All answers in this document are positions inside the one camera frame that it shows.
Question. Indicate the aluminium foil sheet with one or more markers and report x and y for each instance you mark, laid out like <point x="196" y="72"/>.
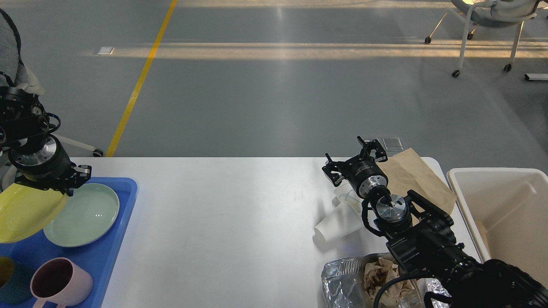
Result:
<point x="343" y="285"/>

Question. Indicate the clear plastic cup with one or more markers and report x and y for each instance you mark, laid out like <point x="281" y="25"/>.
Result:
<point x="344" y="192"/>

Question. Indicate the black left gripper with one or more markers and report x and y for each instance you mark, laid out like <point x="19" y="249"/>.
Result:
<point x="49" y="168"/>

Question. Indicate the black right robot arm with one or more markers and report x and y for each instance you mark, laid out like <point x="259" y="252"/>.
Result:
<point x="420" y="239"/>

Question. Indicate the white floor socket plate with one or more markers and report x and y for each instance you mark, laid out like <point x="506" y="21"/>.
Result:
<point x="105" y="50"/>

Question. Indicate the pink mug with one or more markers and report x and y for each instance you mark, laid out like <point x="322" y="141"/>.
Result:
<point x="62" y="282"/>

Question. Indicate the white bar on floor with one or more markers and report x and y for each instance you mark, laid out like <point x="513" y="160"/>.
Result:
<point x="533" y="77"/>

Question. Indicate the crumpled brown paper napkin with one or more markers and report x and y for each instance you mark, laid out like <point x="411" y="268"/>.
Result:
<point x="379" y="272"/>

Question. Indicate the white plastic bin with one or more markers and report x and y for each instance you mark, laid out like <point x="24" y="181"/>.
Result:
<point x="506" y="213"/>

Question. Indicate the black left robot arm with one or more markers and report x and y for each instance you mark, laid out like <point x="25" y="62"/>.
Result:
<point x="27" y="134"/>

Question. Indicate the white office chair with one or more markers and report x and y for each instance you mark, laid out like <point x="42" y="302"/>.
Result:
<point x="496" y="14"/>
<point x="13" y="70"/>

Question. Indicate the white paper cup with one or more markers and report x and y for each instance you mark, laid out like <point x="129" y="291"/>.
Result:
<point x="343" y="220"/>

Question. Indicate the dark teal mug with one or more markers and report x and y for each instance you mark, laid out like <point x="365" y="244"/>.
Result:
<point x="15" y="281"/>

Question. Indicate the small clear plastic lid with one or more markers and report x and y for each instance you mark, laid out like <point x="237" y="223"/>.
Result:
<point x="393" y="144"/>

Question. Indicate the white office chair left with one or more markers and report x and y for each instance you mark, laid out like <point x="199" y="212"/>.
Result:
<point x="13" y="70"/>

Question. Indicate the white office chair right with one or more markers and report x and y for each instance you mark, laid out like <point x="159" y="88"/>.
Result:
<point x="496" y="14"/>

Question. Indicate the yellow plate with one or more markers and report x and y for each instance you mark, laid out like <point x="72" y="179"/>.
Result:
<point x="25" y="210"/>

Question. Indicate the brown paper bag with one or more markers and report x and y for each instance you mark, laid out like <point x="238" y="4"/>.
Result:
<point x="408" y="171"/>

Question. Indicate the blue plastic tray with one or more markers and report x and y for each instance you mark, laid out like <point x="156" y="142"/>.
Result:
<point x="97" y="258"/>

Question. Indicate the pale green plate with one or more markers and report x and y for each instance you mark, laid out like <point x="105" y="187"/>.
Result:
<point x="86" y="216"/>

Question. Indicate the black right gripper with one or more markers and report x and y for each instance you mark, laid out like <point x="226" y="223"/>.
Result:
<point x="360" y="171"/>

